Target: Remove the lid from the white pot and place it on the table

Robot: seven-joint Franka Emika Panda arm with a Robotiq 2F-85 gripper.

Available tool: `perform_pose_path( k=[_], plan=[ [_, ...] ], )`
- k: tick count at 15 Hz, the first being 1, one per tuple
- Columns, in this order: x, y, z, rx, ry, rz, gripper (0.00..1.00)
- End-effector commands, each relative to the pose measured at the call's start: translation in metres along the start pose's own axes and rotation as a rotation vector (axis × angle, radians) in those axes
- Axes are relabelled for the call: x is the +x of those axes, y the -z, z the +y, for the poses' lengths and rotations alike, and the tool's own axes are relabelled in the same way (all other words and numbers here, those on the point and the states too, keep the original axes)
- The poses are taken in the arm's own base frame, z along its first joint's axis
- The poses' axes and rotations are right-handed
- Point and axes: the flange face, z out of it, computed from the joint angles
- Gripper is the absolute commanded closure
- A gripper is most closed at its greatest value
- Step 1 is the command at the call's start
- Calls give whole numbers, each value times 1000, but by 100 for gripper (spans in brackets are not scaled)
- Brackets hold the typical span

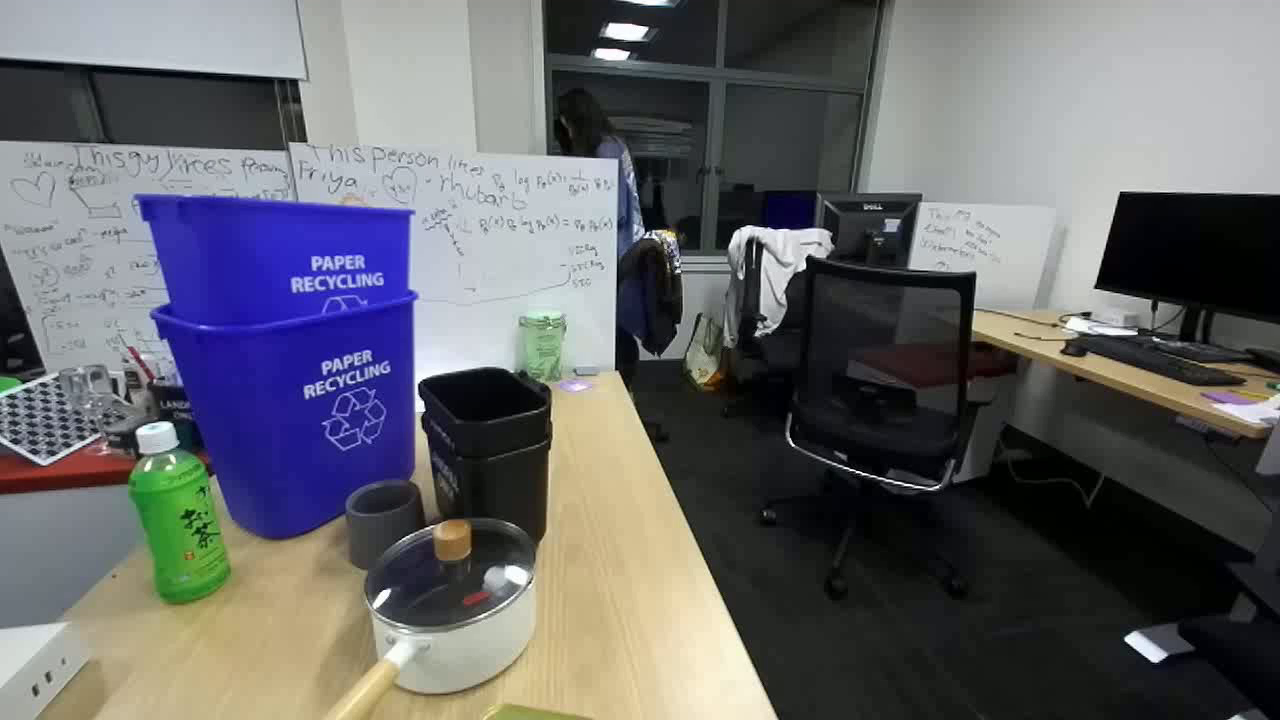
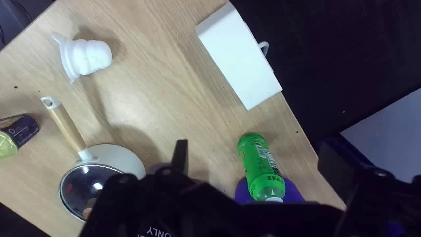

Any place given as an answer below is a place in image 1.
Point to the blue recycling bin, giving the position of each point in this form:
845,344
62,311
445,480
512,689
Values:
299,413
249,261

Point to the black keyboard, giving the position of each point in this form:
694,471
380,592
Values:
1151,356

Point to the black landfill bin stack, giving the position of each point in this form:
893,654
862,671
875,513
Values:
489,432

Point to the lower blue recycling bin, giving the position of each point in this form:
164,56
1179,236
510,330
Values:
299,413

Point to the large whiteboard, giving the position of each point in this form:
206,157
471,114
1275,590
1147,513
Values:
83,255

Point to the wooden office desk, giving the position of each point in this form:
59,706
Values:
1227,396

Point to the grey perforated tray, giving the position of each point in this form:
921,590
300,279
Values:
62,413

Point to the black monitor on right desk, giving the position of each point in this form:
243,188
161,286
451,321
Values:
1196,251

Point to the white pot with wooden handle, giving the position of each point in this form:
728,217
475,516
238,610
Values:
437,660

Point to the small background monitor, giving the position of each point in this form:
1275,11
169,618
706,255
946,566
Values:
868,227

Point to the pale green container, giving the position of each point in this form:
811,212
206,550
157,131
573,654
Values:
540,344

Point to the black mesh office chair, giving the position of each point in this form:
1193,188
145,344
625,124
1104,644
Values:
881,391

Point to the grey tape roll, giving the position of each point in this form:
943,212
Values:
377,516

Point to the upper blue recycling bin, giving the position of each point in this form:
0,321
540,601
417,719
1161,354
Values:
249,261

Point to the green tea bottle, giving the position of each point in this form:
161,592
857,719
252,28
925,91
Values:
177,513

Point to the glass lid with wooden knob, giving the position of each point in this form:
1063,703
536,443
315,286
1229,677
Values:
414,584

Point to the white power box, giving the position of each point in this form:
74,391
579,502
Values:
37,660

